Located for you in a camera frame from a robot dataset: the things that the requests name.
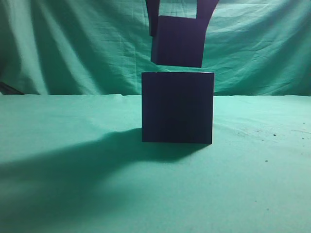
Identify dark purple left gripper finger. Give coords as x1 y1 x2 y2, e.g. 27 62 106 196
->
196 0 218 36

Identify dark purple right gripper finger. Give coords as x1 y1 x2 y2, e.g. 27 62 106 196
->
145 0 160 36

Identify dark purple cube block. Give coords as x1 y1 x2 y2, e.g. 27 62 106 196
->
151 16 207 68

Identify dark purple groove box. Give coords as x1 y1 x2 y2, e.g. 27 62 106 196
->
141 72 215 145

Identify green cloth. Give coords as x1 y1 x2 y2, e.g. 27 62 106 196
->
0 0 311 233

